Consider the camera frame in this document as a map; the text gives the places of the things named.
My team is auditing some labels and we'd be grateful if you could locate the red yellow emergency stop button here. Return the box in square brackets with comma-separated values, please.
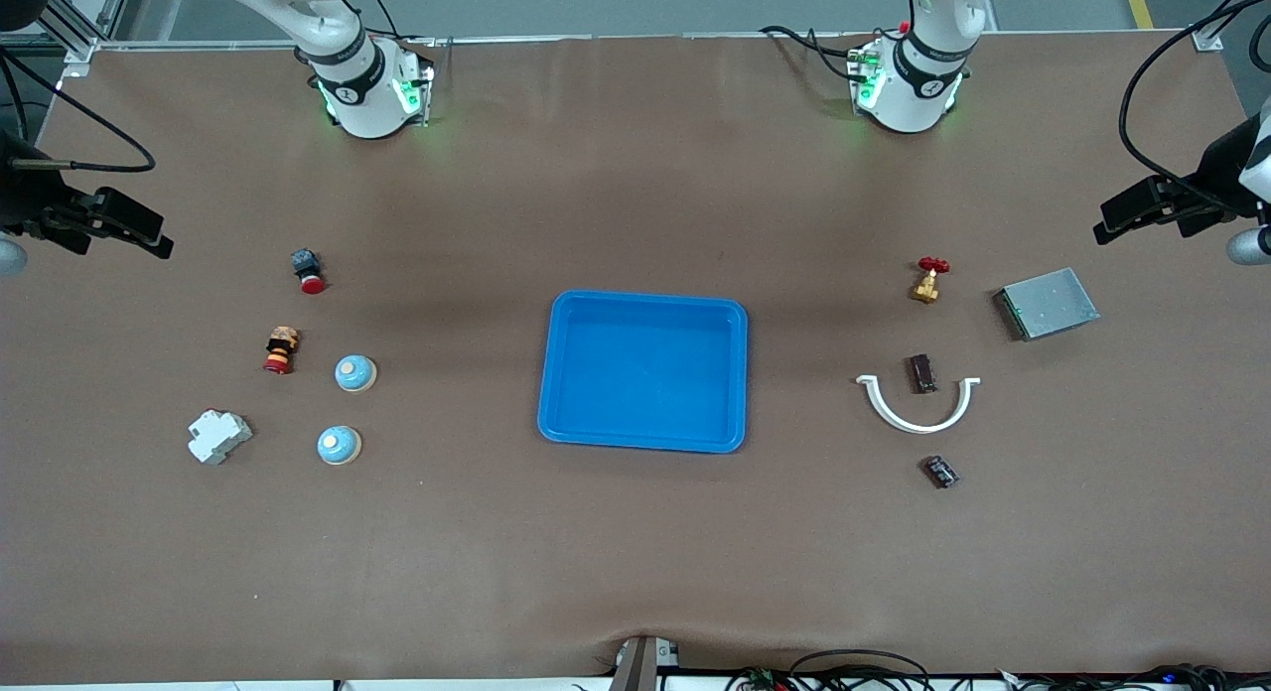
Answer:
[262, 326, 301, 376]

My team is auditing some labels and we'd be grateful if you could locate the aluminium frame profile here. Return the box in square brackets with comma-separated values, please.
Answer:
[35, 0, 135, 76]

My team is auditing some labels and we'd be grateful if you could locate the white half-ring pipe clamp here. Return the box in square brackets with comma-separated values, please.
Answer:
[856, 374, 982, 435]

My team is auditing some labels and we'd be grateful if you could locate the grey metal box module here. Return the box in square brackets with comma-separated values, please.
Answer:
[994, 267, 1101, 343]

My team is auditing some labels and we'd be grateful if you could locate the brass valve red handle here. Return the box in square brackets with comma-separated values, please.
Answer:
[909, 256, 951, 305]

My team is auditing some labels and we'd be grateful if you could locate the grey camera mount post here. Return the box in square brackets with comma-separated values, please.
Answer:
[608, 635, 681, 691]

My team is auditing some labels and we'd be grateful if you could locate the red push button black body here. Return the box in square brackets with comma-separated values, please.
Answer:
[290, 249, 328, 296]

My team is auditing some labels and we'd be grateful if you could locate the white circuit breaker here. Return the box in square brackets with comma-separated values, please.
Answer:
[187, 409, 254, 467]

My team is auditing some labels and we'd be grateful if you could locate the blue plastic tray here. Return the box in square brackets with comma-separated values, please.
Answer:
[537, 290, 749, 455]

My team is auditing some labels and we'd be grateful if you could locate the black cable loop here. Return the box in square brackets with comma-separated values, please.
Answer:
[789, 649, 934, 691]

